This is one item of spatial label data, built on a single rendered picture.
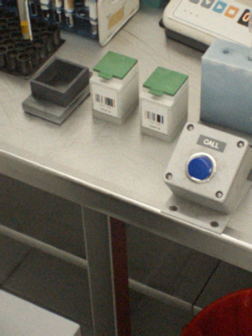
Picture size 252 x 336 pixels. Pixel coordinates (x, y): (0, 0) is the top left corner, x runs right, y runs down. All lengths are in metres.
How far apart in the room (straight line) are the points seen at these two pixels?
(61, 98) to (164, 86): 0.13
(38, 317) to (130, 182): 0.23
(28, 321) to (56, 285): 1.19
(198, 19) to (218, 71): 0.17
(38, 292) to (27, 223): 0.27
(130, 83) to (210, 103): 0.10
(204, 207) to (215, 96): 0.14
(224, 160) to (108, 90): 0.19
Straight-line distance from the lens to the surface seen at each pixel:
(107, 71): 0.99
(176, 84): 0.97
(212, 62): 0.95
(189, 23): 1.11
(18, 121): 1.03
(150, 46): 1.13
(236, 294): 1.39
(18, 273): 2.01
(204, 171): 0.86
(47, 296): 1.95
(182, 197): 0.92
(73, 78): 1.06
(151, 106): 0.97
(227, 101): 0.97
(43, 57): 1.12
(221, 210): 0.90
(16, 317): 0.79
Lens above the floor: 1.55
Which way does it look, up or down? 45 degrees down
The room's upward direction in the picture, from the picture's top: 3 degrees counter-clockwise
